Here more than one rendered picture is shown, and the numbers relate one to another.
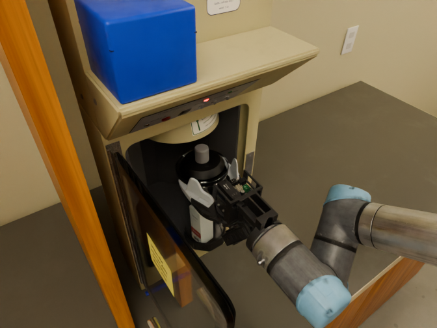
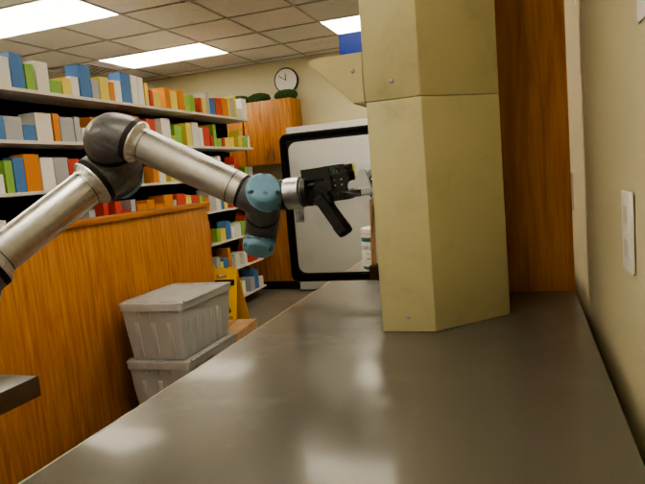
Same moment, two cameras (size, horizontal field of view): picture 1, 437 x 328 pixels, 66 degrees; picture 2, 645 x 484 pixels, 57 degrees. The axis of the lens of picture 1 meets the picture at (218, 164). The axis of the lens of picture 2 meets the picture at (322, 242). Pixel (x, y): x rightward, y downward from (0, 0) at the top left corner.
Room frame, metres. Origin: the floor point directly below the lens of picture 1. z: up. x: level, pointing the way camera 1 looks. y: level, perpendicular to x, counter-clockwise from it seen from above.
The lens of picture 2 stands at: (1.52, -0.87, 1.28)
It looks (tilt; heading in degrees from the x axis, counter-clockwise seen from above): 7 degrees down; 145
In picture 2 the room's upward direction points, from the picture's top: 5 degrees counter-clockwise
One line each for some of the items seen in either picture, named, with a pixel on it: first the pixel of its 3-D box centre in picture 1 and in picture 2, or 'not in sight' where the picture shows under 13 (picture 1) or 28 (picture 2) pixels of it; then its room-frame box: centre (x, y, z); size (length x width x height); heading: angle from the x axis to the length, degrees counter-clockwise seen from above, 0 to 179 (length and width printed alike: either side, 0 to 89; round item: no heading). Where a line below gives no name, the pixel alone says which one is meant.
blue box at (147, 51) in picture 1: (138, 41); (365, 54); (0.39, 0.10, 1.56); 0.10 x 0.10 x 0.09; 36
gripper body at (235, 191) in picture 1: (245, 211); (328, 184); (0.39, -0.05, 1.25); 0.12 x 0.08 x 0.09; 36
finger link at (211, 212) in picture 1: (212, 207); not in sight; (0.42, 0.01, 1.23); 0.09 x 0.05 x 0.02; 60
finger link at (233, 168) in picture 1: (233, 169); (365, 181); (0.50, -0.03, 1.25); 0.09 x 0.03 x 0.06; 11
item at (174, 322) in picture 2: not in sight; (180, 318); (-1.83, 0.41, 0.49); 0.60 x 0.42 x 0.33; 126
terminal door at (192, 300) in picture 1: (170, 293); (339, 205); (0.27, 0.07, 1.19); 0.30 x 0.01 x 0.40; 36
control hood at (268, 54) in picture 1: (211, 90); (356, 89); (0.45, 0.01, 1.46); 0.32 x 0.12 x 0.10; 126
